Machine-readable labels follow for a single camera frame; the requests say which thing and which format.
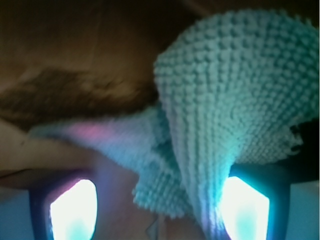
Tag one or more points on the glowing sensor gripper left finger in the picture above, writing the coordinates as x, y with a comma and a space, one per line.
48, 205

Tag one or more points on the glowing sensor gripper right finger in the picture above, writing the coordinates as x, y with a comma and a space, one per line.
272, 202

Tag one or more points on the light blue microfiber cloth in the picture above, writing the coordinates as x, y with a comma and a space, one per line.
230, 89

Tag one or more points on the crumpled brown paper bag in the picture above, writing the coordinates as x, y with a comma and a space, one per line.
85, 60

